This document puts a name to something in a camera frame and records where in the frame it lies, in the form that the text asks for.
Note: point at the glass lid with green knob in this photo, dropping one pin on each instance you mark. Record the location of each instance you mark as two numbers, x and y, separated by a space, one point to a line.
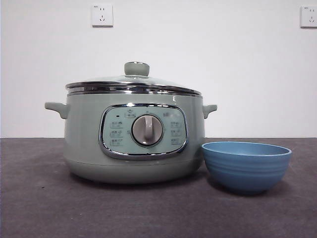
137 69

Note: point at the pale green electric steamer pot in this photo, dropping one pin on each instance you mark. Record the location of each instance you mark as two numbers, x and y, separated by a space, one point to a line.
84 129

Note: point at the blue ribbed bowl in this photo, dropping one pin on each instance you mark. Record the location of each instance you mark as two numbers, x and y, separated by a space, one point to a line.
247 171

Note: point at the white wall socket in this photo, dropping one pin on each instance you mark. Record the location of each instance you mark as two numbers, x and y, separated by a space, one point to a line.
309 16
102 15

